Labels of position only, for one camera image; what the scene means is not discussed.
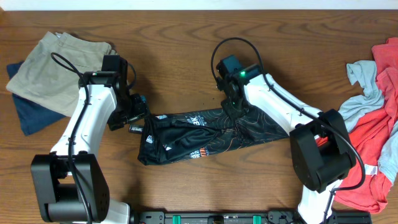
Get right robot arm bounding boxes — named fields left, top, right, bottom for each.
left=211, top=60, right=363, bottom=223

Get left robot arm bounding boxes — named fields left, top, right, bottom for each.
left=30, top=72, right=146, bottom=223

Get light grey t-shirt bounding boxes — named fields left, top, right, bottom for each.
left=338, top=60, right=397, bottom=183

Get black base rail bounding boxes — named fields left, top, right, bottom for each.
left=128, top=210, right=373, bottom=224

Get folded khaki trousers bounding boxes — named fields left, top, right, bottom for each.
left=6, top=32, right=116, bottom=116

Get black patterned cycling jersey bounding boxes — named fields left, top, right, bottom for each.
left=129, top=107, right=289, bottom=166

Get folded navy blue garment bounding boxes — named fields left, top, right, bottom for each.
left=6, top=61, right=67, bottom=137

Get red t-shirt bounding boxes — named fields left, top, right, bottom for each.
left=334, top=37, right=397, bottom=213

